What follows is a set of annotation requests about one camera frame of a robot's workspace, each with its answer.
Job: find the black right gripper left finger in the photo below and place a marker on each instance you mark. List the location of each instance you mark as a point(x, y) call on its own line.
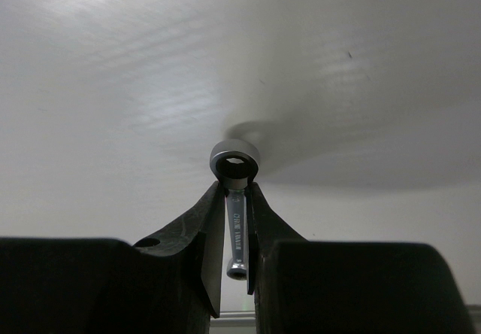
point(168, 282)

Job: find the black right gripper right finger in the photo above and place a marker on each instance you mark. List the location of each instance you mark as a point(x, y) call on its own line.
point(304, 286)

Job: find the small silver wrench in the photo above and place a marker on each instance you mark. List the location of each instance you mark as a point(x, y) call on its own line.
point(235, 164)

